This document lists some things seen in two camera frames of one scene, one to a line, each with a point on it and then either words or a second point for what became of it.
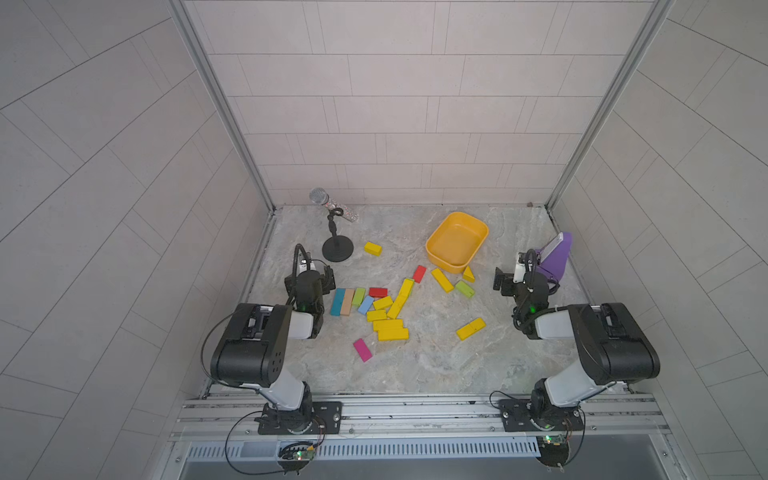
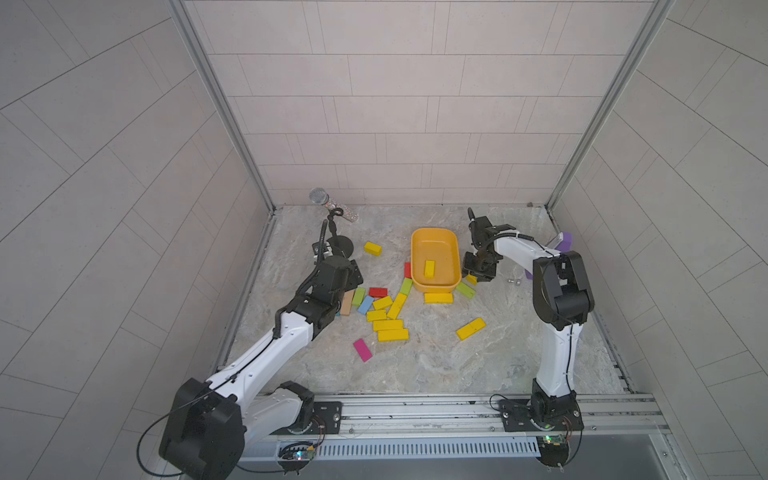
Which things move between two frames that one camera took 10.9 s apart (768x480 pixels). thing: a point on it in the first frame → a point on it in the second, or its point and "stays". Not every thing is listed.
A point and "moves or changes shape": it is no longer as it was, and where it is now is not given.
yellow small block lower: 376,315 stays
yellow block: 470,328 stays
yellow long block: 442,280 → 429,269
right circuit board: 554,450 stays
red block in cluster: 378,292 stays
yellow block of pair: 388,324 stays
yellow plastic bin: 454,241 moves or changes shape
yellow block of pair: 397,334 stays
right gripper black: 508,282 → 482,276
